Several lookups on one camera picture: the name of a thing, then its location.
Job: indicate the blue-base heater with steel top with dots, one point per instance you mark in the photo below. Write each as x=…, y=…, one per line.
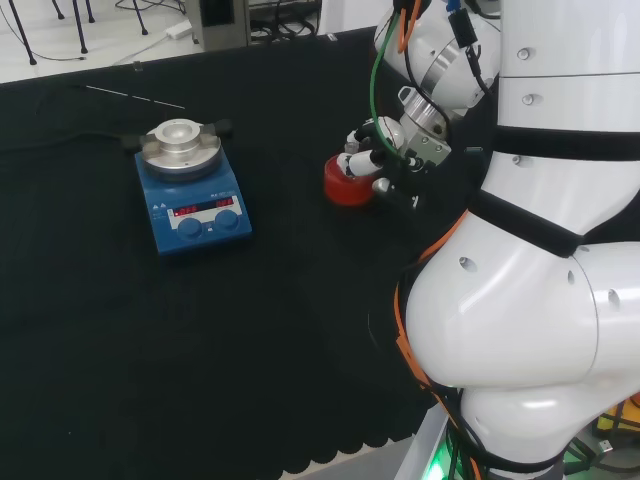
x=200, y=235

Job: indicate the white power strip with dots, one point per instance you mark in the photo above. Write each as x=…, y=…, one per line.
x=178, y=30

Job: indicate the grey metal cabinet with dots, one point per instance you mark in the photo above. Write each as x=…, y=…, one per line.
x=222, y=25

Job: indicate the dark tripod leg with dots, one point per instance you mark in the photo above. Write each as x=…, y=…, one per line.
x=80, y=25
x=22, y=35

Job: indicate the grey metal base plate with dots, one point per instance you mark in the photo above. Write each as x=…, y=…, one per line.
x=425, y=450

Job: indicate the thin metal probe rod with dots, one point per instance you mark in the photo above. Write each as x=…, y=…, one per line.
x=135, y=97

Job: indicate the clear tape piece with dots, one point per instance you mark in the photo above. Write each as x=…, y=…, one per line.
x=330, y=38

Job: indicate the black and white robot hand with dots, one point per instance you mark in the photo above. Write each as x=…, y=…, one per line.
x=395, y=175

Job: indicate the black bench cloth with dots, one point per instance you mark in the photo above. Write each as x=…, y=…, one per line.
x=250, y=325

